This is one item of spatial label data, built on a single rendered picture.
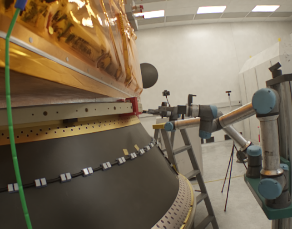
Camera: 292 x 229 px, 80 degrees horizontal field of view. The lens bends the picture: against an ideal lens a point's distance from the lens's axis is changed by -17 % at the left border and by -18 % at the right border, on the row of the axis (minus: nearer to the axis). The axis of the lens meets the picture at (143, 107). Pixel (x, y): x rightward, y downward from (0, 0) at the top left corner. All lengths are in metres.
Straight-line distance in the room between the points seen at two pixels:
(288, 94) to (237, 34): 8.60
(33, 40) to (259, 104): 0.90
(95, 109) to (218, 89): 8.25
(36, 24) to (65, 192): 0.48
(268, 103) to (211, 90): 7.85
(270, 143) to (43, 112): 0.94
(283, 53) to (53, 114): 6.22
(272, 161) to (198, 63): 7.99
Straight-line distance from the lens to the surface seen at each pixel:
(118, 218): 0.72
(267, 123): 1.02
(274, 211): 1.25
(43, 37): 0.44
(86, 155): 0.73
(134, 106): 1.01
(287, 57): 6.47
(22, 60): 0.37
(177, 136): 4.50
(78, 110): 0.73
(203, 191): 2.59
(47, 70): 0.43
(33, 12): 0.40
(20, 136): 0.71
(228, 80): 9.08
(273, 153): 1.04
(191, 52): 8.93
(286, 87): 1.31
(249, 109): 1.18
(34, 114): 0.68
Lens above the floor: 1.66
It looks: 2 degrees up
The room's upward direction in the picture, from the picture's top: 7 degrees counter-clockwise
